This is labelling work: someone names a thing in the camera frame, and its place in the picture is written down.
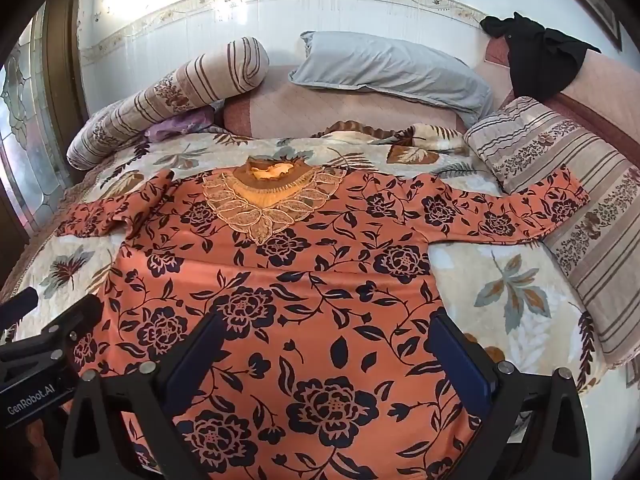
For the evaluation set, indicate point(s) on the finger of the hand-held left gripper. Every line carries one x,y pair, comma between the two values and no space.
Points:
20,304
75,317

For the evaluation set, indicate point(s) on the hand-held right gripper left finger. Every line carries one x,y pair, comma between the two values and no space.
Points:
192,360

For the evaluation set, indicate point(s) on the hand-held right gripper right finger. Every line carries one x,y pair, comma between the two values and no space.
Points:
460,360

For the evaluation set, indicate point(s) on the orange floral blouse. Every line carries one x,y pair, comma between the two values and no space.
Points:
320,285

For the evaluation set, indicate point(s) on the leaf print blanket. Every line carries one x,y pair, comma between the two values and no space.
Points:
520,290

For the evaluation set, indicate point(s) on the stained glass window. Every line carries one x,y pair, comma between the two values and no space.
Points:
25,135

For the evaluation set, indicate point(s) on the purple cloth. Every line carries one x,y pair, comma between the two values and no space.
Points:
175,125

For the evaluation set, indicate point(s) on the striped floral pillow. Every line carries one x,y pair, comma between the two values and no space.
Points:
540,130

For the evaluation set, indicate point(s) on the striped bolster pillow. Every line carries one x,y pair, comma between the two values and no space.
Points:
200,85

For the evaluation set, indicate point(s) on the grey pillow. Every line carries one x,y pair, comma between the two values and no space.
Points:
390,70

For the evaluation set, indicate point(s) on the black cloth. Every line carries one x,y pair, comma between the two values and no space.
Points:
540,60

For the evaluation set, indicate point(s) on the brown wooden window frame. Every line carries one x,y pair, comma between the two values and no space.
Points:
62,60

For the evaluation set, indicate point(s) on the dark picture frame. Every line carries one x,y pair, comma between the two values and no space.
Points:
607,25

